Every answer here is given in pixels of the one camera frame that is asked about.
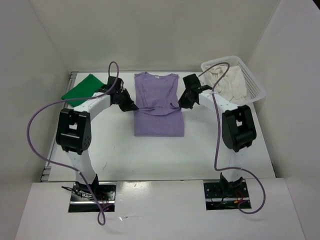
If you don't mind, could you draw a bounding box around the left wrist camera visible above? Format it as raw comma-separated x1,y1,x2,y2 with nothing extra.
106,76,124,94

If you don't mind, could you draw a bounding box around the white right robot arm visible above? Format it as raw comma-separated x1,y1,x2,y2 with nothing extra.
178,87,257,197

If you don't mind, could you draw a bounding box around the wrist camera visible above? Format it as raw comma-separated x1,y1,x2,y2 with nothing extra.
182,73,202,90
106,76,124,94

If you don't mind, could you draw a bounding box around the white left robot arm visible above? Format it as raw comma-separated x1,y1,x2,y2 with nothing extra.
56,89,139,200

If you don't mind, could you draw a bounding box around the lavender t shirt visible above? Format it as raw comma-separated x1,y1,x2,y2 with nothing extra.
134,72,185,137

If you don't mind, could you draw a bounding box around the white plastic basket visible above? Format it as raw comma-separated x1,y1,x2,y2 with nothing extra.
200,56,267,105

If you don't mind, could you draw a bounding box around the aluminium table edge rail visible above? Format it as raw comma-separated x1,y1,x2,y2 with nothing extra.
39,71,79,182

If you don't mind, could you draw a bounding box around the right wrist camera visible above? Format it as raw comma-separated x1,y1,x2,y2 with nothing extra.
182,73,202,90

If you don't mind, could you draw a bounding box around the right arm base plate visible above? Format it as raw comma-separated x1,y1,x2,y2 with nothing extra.
203,180,252,211

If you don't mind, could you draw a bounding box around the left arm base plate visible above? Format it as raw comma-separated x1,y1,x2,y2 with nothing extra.
61,183,116,213

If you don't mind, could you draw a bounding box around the cream t shirt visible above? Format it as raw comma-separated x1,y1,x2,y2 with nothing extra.
204,64,247,104

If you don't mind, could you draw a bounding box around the green t shirt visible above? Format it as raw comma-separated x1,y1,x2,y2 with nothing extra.
61,74,104,107

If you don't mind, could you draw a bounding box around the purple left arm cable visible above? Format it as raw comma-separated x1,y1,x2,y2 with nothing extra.
26,61,120,226

